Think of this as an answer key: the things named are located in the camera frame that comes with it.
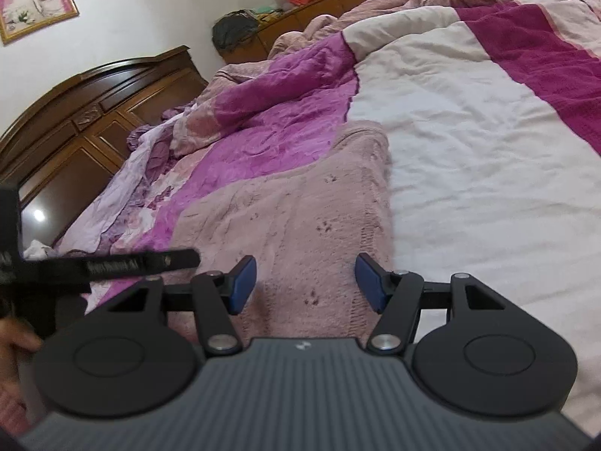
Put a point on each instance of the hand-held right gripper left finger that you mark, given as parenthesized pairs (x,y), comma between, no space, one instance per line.
(243,286)

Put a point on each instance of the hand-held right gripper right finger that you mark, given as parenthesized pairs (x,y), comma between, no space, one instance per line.
(371,284)

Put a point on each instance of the pink knitted cardigan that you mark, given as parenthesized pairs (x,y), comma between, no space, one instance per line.
(291,225)

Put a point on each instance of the person's left hand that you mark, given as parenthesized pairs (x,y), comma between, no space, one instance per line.
(14,340)

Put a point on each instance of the lilac floral sheet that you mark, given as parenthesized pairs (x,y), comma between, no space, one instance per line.
(122,188)

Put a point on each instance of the small white cloth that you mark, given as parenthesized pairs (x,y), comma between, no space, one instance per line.
(38,249)

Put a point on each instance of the wooden headboard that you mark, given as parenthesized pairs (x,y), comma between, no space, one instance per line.
(70,117)

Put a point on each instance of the purple magenta white bedspread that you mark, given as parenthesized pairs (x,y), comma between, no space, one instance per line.
(469,127)

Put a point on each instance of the dark green bag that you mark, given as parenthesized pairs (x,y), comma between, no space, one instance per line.
(234,30)

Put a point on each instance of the green folded cloth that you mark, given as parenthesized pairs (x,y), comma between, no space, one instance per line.
(265,11)

